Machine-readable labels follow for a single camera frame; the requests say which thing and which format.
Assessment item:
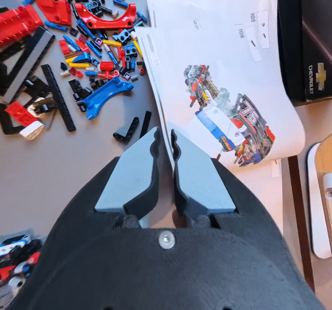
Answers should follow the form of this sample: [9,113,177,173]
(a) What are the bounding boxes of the car drawing instruction booklet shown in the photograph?
[135,26,306,234]

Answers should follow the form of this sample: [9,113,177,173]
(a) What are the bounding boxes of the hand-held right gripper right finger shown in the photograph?
[171,129,236,216]

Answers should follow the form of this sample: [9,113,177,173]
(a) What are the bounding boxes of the toy brick car model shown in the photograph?
[0,233,42,295]

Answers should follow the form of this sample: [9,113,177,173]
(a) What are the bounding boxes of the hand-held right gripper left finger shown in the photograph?
[95,127,161,220]

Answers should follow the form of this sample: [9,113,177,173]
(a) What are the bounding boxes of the dark toy set box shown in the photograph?
[275,0,332,107]

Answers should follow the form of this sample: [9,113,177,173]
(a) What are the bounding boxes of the pile of toy bricks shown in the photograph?
[0,0,153,143]

